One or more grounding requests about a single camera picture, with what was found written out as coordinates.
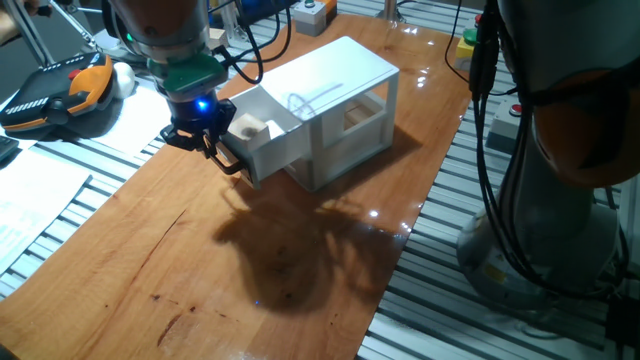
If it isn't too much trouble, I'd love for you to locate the aluminium frame post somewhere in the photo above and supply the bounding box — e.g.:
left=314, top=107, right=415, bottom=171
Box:
left=377, top=0, right=406, bottom=24

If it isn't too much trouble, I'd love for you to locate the white printed paper sheet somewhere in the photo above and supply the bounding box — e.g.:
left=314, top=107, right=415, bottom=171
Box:
left=92, top=82, right=174, bottom=159
left=0, top=149, right=94, bottom=276

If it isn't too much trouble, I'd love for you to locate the orange red-button box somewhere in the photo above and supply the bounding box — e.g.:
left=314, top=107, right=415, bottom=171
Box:
left=319, top=0, right=339, bottom=24

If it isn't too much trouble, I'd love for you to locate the yellow green-button box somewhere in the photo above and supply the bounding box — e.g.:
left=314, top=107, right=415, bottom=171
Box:
left=453, top=28, right=479, bottom=72

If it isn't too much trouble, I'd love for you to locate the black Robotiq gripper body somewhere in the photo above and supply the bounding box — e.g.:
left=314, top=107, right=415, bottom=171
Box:
left=167, top=92, right=237, bottom=140

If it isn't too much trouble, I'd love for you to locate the bare person forearm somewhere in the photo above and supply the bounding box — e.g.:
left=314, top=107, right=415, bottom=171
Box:
left=0, top=0, right=41, bottom=46

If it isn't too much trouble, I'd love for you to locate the black orange teach pendant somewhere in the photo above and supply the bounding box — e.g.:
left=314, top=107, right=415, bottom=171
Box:
left=0, top=51, right=116, bottom=134

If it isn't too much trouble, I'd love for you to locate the white plastic drawer cabinet frame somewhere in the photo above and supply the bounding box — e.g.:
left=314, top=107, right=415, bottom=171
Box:
left=258, top=35, right=400, bottom=194

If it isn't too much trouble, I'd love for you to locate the grey green-button box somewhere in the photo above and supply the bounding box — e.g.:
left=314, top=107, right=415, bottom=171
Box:
left=293, top=0, right=328, bottom=38

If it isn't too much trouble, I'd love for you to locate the glossy orange wooden board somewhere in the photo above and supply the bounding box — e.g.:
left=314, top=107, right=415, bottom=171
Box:
left=0, top=13, right=474, bottom=360

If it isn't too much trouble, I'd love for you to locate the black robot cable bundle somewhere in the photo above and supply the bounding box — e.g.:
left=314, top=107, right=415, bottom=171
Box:
left=207, top=0, right=640, bottom=301

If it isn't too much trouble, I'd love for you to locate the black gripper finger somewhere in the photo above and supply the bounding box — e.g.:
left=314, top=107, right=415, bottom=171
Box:
left=202, top=130, right=225, bottom=161
left=159, top=124, right=202, bottom=153

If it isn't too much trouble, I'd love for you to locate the white drawer with black handle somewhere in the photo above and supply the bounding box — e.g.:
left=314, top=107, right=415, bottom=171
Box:
left=209, top=84, right=311, bottom=190

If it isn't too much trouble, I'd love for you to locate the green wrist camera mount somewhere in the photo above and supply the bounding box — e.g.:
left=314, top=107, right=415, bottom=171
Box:
left=146, top=51, right=230, bottom=103

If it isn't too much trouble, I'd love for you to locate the small grey switch box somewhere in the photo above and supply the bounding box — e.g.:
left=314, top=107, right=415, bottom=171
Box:
left=485, top=99, right=524, bottom=154

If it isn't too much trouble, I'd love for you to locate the thin grey metal rod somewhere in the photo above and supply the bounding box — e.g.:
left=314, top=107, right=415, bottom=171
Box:
left=37, top=0, right=97, bottom=49

